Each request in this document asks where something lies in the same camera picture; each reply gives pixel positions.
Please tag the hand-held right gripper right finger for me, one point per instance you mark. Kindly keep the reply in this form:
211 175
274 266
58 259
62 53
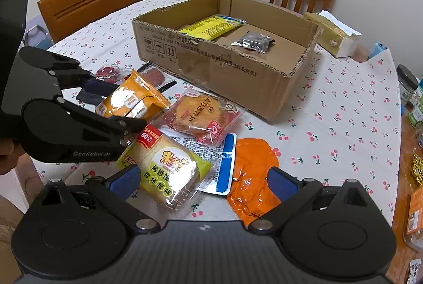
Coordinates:
284 184

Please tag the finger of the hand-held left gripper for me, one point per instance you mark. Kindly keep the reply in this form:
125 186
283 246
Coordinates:
125 127
99 86

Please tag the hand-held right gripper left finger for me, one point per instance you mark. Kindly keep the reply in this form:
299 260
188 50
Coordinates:
125 181

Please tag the small dark red packet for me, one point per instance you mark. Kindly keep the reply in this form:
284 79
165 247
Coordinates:
107 71

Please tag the orange white snack bag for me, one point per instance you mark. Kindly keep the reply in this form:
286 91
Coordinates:
132 102

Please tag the plain orange packet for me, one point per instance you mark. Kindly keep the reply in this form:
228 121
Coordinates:
251 168

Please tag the yellow green bread packet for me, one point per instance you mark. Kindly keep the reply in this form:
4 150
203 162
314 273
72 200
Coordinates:
165 168

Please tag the clear packet with red slice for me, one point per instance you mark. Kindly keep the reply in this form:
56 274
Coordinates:
153 74

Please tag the blue white printed packet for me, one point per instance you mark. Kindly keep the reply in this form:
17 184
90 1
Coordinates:
221 171

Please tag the white grey snack packet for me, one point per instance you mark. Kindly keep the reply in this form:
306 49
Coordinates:
195 115

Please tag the brown cardboard box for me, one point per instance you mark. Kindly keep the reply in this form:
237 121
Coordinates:
231 85

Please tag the person's left hand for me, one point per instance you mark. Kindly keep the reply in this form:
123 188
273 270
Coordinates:
6 155

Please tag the cherry print tablecloth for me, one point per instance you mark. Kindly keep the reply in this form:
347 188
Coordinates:
330 125

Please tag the grey blue stool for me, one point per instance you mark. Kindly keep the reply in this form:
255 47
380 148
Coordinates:
36 34

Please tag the brown cardboard carton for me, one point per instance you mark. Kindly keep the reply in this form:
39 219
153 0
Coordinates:
8 237

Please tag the yellow snack packet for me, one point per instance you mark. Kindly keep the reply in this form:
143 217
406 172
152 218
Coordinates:
211 26

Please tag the gold ornament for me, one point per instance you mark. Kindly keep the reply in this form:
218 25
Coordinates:
418 170

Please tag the orange labelled packet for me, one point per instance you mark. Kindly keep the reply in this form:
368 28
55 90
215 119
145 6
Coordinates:
415 214

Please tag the silver dark snack packet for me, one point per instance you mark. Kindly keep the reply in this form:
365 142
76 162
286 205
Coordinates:
252 40

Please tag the green lid jar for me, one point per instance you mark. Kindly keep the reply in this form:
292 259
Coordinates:
417 112

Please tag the gold tissue box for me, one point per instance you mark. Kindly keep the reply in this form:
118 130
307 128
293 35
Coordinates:
327 36

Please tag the dark lid glass jar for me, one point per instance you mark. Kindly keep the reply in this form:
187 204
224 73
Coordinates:
406 85

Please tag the light blue box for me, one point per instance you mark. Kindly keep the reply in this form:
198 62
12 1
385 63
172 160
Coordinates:
377 50

